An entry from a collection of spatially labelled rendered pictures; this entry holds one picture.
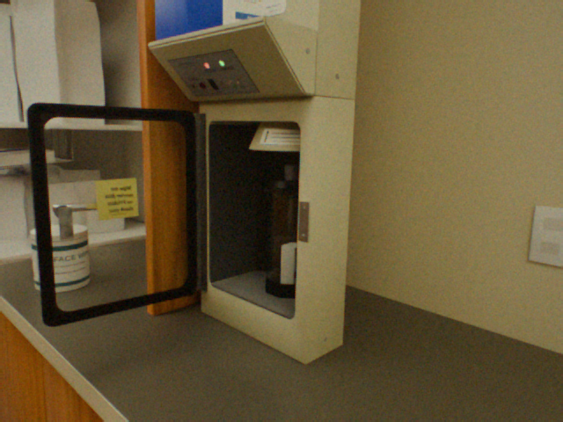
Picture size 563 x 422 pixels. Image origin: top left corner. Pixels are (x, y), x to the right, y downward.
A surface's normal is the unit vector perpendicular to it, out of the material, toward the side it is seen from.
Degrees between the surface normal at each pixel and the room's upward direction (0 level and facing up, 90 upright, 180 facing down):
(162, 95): 90
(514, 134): 90
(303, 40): 90
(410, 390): 0
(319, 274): 90
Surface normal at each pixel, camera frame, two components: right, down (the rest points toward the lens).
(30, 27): 0.44, 0.07
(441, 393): 0.03, -0.98
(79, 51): 0.72, 0.15
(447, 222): -0.70, 0.11
